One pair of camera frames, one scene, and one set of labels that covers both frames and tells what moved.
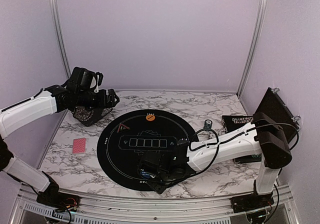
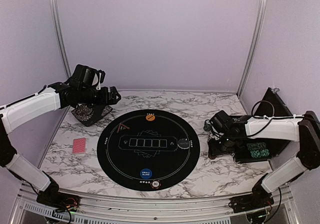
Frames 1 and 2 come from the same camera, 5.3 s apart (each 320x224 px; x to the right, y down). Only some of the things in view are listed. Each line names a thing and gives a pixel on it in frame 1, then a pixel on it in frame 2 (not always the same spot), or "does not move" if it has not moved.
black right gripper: [158, 189] -> [213, 150]
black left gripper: [110, 103] does not move
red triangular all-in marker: [122, 127] does not move
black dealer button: [183, 142] does not move
